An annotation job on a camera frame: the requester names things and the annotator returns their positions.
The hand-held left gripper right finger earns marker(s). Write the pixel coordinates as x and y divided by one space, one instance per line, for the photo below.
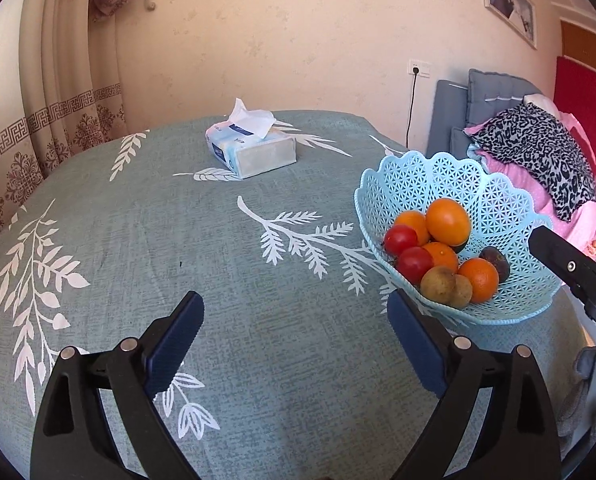
415 350

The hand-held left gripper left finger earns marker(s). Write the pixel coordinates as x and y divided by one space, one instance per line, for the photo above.
175 355

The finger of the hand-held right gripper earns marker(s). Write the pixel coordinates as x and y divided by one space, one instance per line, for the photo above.
563 260

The dark brown passion fruit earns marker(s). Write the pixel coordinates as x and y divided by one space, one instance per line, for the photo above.
461 247
497 261

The brown kiwi fruit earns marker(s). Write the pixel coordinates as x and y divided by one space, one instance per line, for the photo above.
438 282
463 291

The red tomato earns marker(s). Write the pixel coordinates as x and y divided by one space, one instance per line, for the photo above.
414 264
399 239

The light blue plastic basket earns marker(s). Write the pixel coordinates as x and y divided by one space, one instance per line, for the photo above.
478 180

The large orange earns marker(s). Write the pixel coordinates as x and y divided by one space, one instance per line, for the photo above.
448 221

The pink blanket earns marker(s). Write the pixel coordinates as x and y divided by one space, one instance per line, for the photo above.
585 225

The leopard print cloth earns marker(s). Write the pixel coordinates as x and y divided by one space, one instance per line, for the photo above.
538 155

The white pillow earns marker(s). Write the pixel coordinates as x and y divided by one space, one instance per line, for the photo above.
540 104

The white blue tissue pack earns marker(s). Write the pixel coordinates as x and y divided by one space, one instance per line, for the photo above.
258 152

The beige patterned curtain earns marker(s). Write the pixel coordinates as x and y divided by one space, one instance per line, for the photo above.
37 85

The red padded wall panel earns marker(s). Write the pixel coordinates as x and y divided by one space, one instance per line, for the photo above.
585 95

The white wall socket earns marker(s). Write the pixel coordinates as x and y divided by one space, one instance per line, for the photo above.
420 68

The framed wall picture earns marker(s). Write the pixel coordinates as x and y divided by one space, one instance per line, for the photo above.
510 2

